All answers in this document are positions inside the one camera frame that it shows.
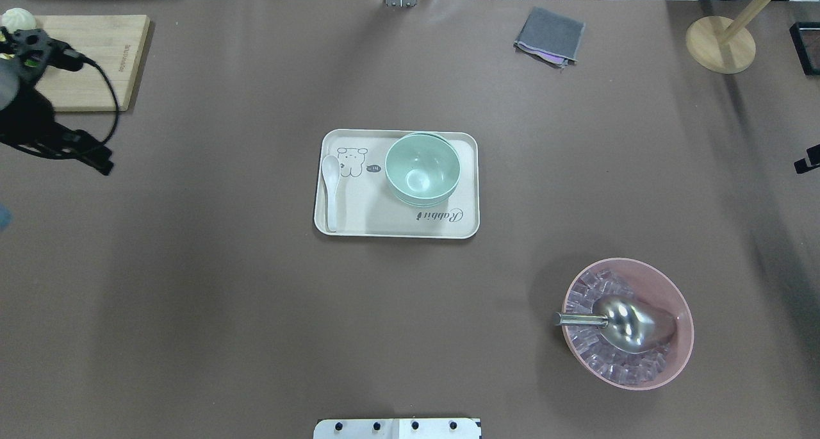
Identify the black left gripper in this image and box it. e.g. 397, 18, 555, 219
2, 28, 114, 176

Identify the green bowl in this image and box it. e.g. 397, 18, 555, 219
393, 192, 451, 208
386, 133, 462, 199

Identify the wooden cutting board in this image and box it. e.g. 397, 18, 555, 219
35, 15, 151, 112

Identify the black tray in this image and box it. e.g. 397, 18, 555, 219
789, 22, 819, 75

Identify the wooden mug tree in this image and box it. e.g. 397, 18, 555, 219
685, 0, 773, 74

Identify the white garlic bulb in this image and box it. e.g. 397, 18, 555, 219
1, 7, 38, 33

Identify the pink bowl with ice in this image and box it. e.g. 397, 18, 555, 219
559, 258, 695, 390

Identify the metal scoop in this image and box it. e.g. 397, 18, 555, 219
553, 295, 677, 354

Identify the white ceramic spoon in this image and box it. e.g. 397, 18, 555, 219
320, 154, 341, 232

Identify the grey folded cloth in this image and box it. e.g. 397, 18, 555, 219
513, 7, 586, 68

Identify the cream rabbit tray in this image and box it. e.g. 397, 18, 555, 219
314, 129, 480, 238

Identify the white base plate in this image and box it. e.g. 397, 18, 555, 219
313, 417, 482, 438

